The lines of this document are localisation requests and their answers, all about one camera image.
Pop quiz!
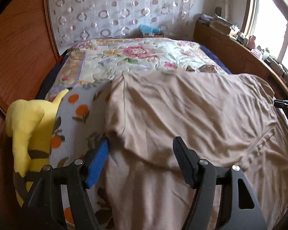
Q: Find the floral quilt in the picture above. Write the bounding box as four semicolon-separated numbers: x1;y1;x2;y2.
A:
44;38;227;96

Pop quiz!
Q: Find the wrapped white pipe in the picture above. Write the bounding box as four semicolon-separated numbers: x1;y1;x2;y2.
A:
218;0;231;22

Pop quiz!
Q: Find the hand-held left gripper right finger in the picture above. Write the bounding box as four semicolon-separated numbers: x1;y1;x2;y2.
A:
172;136;269;230

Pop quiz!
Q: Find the wooden wardrobe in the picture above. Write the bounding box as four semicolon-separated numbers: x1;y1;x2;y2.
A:
0;0;63;197

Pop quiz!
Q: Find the yellow plush toy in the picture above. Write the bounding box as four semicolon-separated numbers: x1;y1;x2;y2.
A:
6;89;70;208

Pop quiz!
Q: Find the wooden cabinet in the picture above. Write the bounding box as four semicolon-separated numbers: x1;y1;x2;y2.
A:
193;21;288;101

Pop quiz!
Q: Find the window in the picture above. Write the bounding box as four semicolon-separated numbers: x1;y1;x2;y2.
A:
241;0;288;70

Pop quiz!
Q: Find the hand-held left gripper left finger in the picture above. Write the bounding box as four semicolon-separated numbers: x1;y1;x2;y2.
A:
22;136;110;230

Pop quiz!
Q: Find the orange fruit print blanket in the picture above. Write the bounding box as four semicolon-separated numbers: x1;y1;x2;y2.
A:
13;63;219;230

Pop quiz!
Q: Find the beige printed t-shirt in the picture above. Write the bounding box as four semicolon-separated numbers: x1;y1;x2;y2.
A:
104;71;288;230

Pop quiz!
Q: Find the box with blue cloth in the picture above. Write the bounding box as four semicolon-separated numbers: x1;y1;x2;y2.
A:
138;24;164;38

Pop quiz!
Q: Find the circle patterned curtain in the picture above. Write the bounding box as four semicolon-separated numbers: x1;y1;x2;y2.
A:
47;0;199;48

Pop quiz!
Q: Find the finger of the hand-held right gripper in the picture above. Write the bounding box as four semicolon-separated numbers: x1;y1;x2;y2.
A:
274;98;288;111

